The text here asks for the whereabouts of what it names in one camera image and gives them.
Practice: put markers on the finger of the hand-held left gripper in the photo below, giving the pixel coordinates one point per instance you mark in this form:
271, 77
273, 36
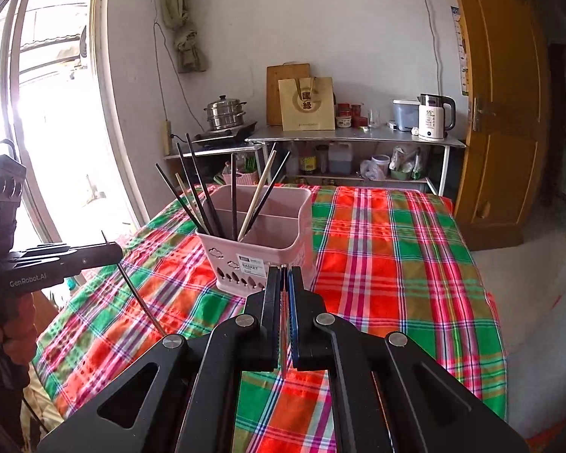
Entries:
89, 255

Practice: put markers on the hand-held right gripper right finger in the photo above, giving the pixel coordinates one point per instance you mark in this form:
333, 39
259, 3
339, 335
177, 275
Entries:
292, 316

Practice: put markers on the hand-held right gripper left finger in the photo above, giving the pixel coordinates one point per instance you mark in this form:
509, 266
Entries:
271, 321

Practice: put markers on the long black chopstick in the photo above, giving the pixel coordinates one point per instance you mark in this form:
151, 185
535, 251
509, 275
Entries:
139, 291

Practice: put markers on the pink utensil basket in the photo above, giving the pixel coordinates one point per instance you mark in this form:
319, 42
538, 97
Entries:
283, 226

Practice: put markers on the wooden chopstick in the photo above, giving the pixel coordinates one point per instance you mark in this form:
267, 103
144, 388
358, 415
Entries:
259, 191
187, 198

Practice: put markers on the bunch of black chopsticks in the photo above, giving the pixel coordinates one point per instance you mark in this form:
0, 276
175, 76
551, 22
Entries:
234, 188

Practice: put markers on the person's left forearm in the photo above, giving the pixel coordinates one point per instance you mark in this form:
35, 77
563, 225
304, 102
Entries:
2, 401

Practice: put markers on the person's left hand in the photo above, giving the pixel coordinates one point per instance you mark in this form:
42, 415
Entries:
19, 323

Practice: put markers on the plaid tablecloth table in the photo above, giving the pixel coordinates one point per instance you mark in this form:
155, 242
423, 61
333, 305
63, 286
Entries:
382, 255

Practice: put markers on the window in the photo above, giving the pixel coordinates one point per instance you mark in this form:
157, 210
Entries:
61, 104

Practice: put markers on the beige power strip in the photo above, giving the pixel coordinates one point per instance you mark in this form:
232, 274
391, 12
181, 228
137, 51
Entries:
167, 138

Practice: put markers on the small pink woven basket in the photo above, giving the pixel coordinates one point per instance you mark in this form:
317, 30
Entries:
245, 178

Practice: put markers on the grey shelf unit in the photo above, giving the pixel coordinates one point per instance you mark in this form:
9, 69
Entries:
207, 153

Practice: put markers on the dark sauce bottle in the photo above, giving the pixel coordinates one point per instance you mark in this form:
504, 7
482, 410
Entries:
307, 160

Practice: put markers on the grey plastic jug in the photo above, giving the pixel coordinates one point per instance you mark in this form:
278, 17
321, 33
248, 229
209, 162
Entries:
340, 160

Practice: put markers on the clear plastic bag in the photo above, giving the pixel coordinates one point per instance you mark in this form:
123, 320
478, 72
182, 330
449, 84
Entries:
368, 170

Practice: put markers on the white jar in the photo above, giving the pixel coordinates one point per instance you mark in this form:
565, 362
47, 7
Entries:
382, 163

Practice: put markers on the black induction cooker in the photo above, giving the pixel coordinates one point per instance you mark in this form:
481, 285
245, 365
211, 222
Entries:
226, 136

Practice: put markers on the green snack bags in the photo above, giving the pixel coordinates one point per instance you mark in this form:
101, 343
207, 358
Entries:
405, 163

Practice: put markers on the stainless steel table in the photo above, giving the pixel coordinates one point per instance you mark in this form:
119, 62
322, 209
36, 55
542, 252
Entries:
358, 135

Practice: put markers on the stainless steel steamer pot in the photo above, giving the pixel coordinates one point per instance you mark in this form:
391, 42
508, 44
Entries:
225, 114

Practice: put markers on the red lidded jar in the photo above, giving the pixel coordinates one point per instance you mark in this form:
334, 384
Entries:
359, 121
343, 117
356, 110

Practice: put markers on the tan paper gift bag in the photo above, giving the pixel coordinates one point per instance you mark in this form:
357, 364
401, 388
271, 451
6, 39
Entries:
306, 104

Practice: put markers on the clear glass cup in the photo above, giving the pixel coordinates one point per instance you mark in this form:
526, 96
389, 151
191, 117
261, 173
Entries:
374, 119

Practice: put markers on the wooden cutting board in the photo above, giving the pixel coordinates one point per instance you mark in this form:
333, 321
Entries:
274, 94

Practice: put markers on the blue lidded container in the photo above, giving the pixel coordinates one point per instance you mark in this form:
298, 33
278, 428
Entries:
404, 115

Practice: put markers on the white electric kettle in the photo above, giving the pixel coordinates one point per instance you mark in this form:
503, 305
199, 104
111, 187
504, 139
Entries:
431, 120

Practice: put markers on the beige hanging curtain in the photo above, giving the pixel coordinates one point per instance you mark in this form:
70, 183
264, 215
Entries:
186, 33

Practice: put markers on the wooden door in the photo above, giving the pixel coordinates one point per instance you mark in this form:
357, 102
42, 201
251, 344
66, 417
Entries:
500, 174

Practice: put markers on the brass door lock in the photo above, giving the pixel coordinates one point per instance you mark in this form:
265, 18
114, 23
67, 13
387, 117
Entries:
483, 114

